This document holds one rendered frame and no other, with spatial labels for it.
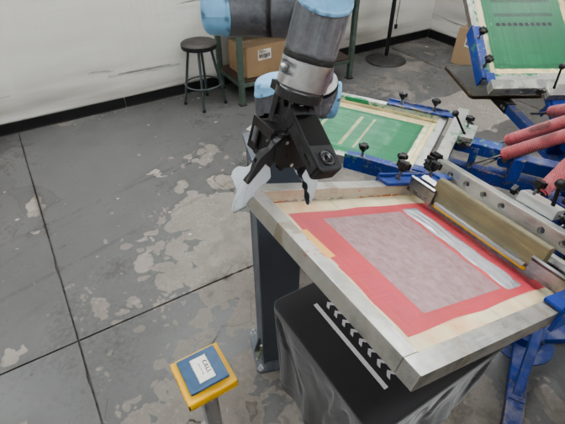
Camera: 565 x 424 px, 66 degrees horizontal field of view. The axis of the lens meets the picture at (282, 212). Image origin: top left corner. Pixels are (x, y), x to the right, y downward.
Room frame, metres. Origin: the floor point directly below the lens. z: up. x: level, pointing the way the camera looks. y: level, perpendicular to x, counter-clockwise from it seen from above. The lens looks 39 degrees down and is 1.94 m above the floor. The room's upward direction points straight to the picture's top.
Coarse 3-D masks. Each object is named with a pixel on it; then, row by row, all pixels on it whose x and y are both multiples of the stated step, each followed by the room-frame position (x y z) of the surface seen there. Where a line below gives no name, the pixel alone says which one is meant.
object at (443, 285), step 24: (360, 264) 0.66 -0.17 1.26; (384, 264) 0.68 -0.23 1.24; (408, 264) 0.70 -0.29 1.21; (432, 264) 0.72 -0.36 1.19; (456, 264) 0.74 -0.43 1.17; (504, 264) 0.80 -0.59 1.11; (360, 288) 0.57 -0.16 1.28; (384, 288) 0.59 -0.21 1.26; (408, 288) 0.61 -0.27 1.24; (432, 288) 0.62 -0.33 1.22; (456, 288) 0.64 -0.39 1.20; (480, 288) 0.66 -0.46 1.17; (504, 288) 0.69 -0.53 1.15; (528, 288) 0.71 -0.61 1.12; (384, 312) 0.51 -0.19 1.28; (408, 312) 0.53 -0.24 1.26; (432, 312) 0.54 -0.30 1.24; (456, 312) 0.56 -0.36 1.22; (408, 336) 0.46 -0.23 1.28
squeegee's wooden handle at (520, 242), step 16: (448, 192) 1.01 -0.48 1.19; (464, 192) 0.99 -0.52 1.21; (448, 208) 0.98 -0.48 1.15; (464, 208) 0.95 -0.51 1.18; (480, 208) 0.92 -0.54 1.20; (480, 224) 0.90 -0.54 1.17; (496, 224) 0.87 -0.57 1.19; (512, 224) 0.85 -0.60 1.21; (496, 240) 0.84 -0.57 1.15; (512, 240) 0.82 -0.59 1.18; (528, 240) 0.80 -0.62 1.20; (528, 256) 0.77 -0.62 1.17; (544, 256) 0.75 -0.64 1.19
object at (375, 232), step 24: (312, 216) 0.82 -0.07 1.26; (336, 216) 0.85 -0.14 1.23; (360, 216) 0.88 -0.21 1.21; (384, 216) 0.91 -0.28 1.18; (408, 216) 0.95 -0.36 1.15; (432, 216) 0.99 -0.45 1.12; (336, 240) 0.74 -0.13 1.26; (360, 240) 0.76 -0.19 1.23; (384, 240) 0.78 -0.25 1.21; (408, 240) 0.81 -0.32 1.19; (432, 240) 0.84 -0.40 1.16
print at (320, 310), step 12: (324, 300) 0.81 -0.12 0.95; (324, 312) 0.77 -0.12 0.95; (336, 312) 0.77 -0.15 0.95; (336, 324) 0.73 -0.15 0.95; (348, 324) 0.73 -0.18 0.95; (348, 336) 0.69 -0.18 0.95; (360, 336) 0.69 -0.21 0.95; (348, 348) 0.65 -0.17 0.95; (360, 348) 0.65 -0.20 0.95; (360, 360) 0.61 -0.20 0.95; (372, 360) 0.61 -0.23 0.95; (372, 372) 0.58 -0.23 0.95; (384, 372) 0.58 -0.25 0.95; (384, 384) 0.55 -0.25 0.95
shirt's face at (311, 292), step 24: (312, 288) 0.85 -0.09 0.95; (288, 312) 0.77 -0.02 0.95; (312, 312) 0.77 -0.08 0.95; (312, 336) 0.69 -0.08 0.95; (336, 336) 0.69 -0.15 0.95; (336, 360) 0.61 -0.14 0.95; (360, 384) 0.55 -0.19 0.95; (432, 384) 0.55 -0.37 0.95; (360, 408) 0.49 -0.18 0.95; (384, 408) 0.49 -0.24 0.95; (408, 408) 0.49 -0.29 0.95
